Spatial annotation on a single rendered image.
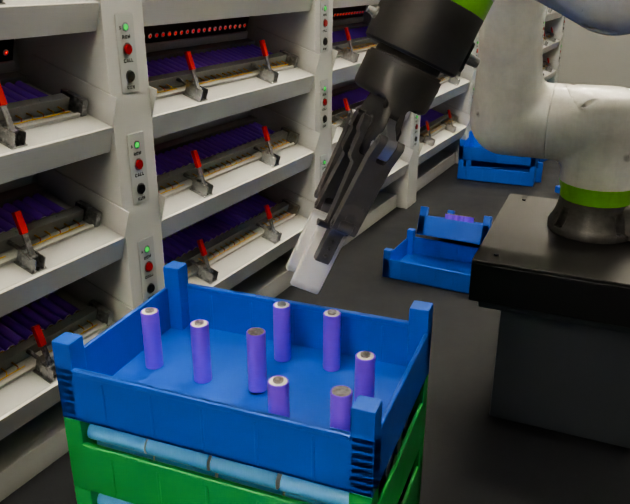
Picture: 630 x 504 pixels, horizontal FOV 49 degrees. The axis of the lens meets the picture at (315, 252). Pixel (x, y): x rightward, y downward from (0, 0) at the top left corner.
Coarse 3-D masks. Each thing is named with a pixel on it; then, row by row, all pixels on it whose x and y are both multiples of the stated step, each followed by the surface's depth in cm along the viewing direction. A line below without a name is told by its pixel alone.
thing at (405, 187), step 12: (408, 120) 237; (408, 132) 239; (408, 144) 240; (408, 168) 243; (396, 180) 247; (408, 180) 245; (396, 192) 248; (408, 192) 247; (396, 204) 250; (408, 204) 249
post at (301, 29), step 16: (256, 16) 173; (272, 16) 171; (288, 16) 169; (304, 16) 167; (272, 32) 172; (288, 32) 170; (304, 32) 168; (320, 64) 172; (320, 80) 174; (304, 96) 174; (288, 112) 178; (304, 112) 176; (320, 144) 180; (304, 176) 182; (304, 192) 183; (288, 256) 193
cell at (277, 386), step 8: (272, 376) 59; (280, 376) 58; (272, 384) 58; (280, 384) 58; (288, 384) 58; (272, 392) 58; (280, 392) 58; (288, 392) 58; (272, 400) 58; (280, 400) 58; (288, 400) 58; (272, 408) 58; (280, 408) 58; (288, 408) 59; (288, 416) 59
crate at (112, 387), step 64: (128, 320) 72; (192, 320) 81; (256, 320) 77; (320, 320) 74; (384, 320) 71; (64, 384) 63; (128, 384) 60; (192, 384) 69; (320, 384) 69; (384, 384) 69; (192, 448) 60; (256, 448) 57; (320, 448) 55; (384, 448) 56
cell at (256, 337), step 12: (252, 336) 65; (264, 336) 66; (252, 348) 65; (264, 348) 66; (252, 360) 66; (264, 360) 66; (252, 372) 66; (264, 372) 67; (252, 384) 67; (264, 384) 67
